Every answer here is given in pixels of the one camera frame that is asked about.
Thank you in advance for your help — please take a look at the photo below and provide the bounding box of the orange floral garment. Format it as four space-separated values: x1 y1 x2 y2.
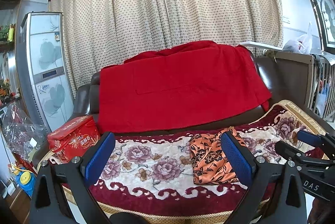
190 127 245 185

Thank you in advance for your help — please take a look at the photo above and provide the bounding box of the blue yellow toy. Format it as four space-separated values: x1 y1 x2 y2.
11 165 36 198

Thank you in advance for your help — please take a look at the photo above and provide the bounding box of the red gift box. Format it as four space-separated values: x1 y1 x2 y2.
47 116 100 164

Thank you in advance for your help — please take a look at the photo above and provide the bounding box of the grey baby crib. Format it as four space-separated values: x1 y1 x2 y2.
239 41 335 123

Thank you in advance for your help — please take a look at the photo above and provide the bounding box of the clear plastic wrapping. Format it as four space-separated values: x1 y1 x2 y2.
1 102 48 163

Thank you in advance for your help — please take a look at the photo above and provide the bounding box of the floral plush blanket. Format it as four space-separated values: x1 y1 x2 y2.
89 100 326 223

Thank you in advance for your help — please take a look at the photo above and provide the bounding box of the dark brown leather sofa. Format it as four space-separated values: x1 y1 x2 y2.
31 49 328 162

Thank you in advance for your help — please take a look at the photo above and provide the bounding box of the white plastic bag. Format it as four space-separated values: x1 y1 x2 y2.
282 23 312 55

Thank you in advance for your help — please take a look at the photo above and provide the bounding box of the red cloth on sofa back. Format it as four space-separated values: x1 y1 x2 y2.
98 41 271 133

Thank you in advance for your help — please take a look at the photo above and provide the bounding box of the dark framed glass door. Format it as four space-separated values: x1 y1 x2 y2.
310 0 334 54

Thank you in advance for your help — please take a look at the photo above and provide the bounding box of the beige dotted curtain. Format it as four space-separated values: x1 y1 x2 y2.
48 0 283 91

